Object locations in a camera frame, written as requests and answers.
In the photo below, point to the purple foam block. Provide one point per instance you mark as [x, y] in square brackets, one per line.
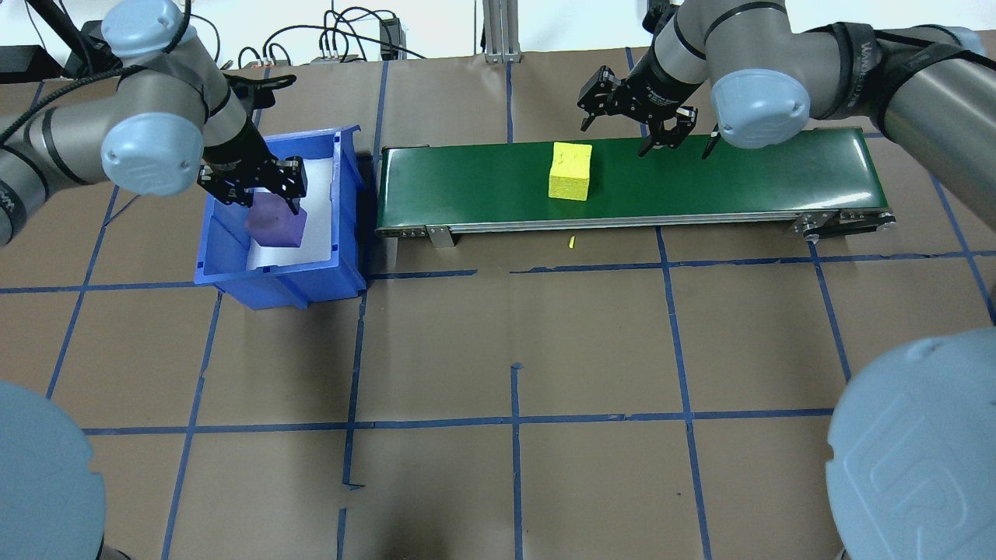
[272, 229]

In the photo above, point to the yellow foam block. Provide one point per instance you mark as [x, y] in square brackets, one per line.
[570, 175]

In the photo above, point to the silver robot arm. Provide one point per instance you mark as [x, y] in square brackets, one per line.
[156, 155]
[759, 105]

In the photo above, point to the grey terminal block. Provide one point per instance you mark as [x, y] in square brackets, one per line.
[334, 57]

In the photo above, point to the white foam pad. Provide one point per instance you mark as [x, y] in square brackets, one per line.
[315, 225]

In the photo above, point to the green conveyor belt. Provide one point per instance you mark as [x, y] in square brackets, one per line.
[739, 187]

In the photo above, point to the blue plastic storage bin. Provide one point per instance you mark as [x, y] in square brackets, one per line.
[272, 292]

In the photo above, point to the black power brick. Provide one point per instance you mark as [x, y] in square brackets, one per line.
[389, 35]

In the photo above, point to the black flat device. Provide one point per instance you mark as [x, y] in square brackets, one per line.
[19, 64]

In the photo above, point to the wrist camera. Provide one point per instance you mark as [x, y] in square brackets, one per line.
[657, 15]
[264, 84]

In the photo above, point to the aluminium profile post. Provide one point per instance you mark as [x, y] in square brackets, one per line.
[502, 31]

